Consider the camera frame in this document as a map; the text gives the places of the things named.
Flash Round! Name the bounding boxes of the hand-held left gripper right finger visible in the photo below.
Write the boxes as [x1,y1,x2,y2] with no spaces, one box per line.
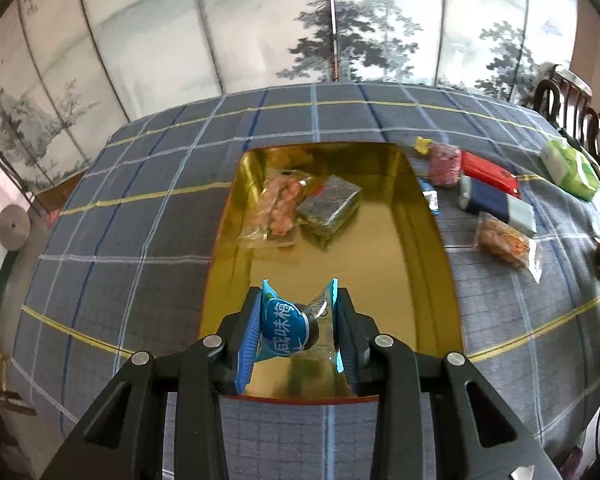
[331,287,563,480]

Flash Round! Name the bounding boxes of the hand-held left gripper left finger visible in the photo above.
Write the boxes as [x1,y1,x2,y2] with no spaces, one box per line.
[40,286,262,480]

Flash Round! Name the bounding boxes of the clear packet of orange snacks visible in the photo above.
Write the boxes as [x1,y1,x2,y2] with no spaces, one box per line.
[474,211,543,283]

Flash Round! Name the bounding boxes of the clear packet of pink snacks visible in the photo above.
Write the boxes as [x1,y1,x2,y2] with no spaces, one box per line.
[240,170,313,248]

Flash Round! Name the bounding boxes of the green tissue pack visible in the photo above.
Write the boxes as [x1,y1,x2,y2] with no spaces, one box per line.
[540,138,600,202]

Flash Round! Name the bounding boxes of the blue and white snack packet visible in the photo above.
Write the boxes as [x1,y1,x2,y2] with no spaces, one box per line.
[457,175,537,238]

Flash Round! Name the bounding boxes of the red snack packet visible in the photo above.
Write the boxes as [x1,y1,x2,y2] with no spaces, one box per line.
[461,151,522,200]

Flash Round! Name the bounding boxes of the green seaweed packet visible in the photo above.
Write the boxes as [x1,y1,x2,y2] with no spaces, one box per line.
[295,175,363,251]

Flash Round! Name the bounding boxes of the grey plaid tablecloth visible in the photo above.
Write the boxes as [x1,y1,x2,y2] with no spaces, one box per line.
[10,82,600,480]

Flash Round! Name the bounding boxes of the small blue striped candy packet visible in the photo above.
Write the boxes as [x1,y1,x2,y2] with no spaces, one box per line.
[417,177,441,216]

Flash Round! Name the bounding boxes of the pink snack packet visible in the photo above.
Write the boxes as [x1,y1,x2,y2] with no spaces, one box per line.
[428,143,462,188]

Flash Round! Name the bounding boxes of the grey round disc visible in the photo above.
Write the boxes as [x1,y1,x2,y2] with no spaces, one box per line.
[0,205,31,250]

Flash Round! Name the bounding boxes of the painted folding screen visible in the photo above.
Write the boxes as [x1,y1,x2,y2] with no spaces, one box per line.
[0,0,581,193]

